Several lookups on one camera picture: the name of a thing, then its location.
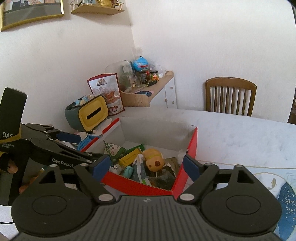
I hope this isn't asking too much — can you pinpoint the yellow carton box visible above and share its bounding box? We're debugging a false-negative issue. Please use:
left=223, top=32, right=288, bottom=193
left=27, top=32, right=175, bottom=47
left=118, top=148, right=142, bottom=168

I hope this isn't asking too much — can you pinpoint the beige pig figurine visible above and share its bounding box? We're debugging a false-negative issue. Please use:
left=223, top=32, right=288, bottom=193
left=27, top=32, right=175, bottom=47
left=142, top=148, right=165, bottom=172

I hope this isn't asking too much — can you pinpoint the yellow grey tissue box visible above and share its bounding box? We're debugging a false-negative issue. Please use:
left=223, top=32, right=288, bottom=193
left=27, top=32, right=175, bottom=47
left=65, top=95, right=108, bottom=132

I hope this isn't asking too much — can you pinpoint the black white paper bag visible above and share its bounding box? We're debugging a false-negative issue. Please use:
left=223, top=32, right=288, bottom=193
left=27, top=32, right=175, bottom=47
left=132, top=154, right=151, bottom=186

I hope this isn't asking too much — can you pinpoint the red white snack bag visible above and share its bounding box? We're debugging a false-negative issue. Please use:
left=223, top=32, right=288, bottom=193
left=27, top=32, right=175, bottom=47
left=87, top=73, right=125, bottom=116

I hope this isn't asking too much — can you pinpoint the brown wooden chair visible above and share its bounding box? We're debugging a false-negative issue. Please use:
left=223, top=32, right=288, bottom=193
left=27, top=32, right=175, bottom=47
left=205, top=77, right=257, bottom=116

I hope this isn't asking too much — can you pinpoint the white low sideboard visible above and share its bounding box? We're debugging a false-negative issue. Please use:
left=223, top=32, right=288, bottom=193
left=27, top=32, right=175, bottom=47
left=120, top=70, right=178, bottom=110

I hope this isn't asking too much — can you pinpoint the blue round toy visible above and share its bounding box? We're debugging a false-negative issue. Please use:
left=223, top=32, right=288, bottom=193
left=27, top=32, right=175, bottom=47
left=132, top=56, right=149, bottom=72

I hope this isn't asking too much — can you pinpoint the gold framed picture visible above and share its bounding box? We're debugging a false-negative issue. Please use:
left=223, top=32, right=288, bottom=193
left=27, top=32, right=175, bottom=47
left=1, top=0, right=64, bottom=31

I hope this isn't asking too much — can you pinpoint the gold wire wall shelf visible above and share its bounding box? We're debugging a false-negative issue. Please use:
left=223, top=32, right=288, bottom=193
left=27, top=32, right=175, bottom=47
left=70, top=1, right=124, bottom=15

